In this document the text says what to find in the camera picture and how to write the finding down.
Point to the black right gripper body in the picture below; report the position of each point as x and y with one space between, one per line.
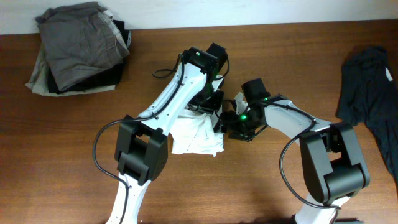
234 131

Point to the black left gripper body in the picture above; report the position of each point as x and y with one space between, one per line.
207 101

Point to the white t-shirt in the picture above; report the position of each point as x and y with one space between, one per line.
193 133

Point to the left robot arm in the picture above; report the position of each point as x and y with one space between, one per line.
141 147

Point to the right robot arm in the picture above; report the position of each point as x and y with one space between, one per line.
334 168

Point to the folded black garment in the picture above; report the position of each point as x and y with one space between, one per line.
102 77

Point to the dark garment right side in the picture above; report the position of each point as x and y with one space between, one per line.
369 95

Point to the folded grey garment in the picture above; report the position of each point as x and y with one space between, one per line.
81 46

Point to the folded beige garment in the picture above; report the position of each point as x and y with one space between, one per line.
38 80

